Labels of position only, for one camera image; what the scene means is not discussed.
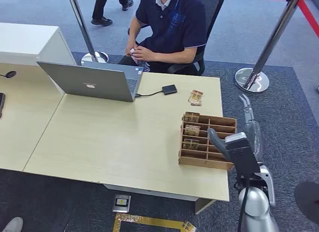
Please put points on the black office chair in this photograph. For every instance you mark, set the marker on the black office chair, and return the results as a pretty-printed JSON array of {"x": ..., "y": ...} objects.
[{"x": 211, "y": 9}]

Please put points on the walking person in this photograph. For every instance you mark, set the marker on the walking person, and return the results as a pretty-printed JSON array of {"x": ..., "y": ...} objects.
[{"x": 99, "y": 5}]

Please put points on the dark patterned pouch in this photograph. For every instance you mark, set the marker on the dark patterned pouch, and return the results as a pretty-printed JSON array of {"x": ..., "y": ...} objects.
[{"x": 143, "y": 66}]

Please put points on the grey laptop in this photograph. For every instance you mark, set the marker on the grey laptop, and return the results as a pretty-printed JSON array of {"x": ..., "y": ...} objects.
[{"x": 87, "y": 81}]

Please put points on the person's left forearm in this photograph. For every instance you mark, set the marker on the person's left forearm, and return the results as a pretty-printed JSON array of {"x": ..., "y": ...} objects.
[{"x": 174, "y": 55}]

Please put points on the wooden card organizer box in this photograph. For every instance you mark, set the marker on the wooden card organizer box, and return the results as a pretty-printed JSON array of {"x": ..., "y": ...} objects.
[{"x": 207, "y": 162}]

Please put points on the black round disc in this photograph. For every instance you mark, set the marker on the black round disc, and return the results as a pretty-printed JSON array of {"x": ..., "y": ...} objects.
[{"x": 308, "y": 200}]

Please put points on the small white card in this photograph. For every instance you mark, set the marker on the small white card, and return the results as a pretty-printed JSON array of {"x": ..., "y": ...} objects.
[{"x": 132, "y": 51}]

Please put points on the black desk device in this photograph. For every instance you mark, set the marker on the black desk device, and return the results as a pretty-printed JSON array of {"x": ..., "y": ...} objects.
[{"x": 1, "y": 103}]

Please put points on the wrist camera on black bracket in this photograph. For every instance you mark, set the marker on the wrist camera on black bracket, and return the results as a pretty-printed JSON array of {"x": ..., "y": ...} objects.
[{"x": 240, "y": 154}]

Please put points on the white cabinet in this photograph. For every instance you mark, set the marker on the white cabinet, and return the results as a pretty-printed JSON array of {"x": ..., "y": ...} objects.
[{"x": 25, "y": 38}]

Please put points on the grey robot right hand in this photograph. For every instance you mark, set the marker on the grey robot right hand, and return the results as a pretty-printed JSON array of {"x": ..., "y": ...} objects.
[{"x": 254, "y": 138}]

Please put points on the metal floor socket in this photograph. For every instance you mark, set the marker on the metal floor socket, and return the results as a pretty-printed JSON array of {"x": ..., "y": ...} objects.
[{"x": 121, "y": 203}]

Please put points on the chrome stanchion post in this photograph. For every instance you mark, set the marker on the chrome stanchion post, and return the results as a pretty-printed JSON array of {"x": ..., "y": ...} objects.
[
  {"x": 274, "y": 38},
  {"x": 82, "y": 25}
]

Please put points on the person's left hand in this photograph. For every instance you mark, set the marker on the person's left hand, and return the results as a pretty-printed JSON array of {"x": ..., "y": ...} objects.
[{"x": 144, "y": 53}]

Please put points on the person's right hand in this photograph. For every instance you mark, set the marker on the person's right hand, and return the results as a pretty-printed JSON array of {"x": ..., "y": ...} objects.
[{"x": 129, "y": 47}]

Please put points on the red barrier belt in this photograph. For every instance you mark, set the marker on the red barrier belt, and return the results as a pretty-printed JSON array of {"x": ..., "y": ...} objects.
[{"x": 308, "y": 15}]

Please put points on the black external drive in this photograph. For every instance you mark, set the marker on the black external drive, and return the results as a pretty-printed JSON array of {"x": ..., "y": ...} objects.
[{"x": 169, "y": 89}]

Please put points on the person's right forearm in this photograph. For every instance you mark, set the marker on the person's right forearm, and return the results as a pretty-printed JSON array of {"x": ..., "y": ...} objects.
[{"x": 133, "y": 32}]

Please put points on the grey shoe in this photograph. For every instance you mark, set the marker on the grey shoe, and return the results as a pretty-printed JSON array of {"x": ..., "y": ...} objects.
[{"x": 13, "y": 225}]

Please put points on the seated person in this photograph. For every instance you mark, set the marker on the seated person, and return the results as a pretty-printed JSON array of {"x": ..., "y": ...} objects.
[{"x": 174, "y": 25}]

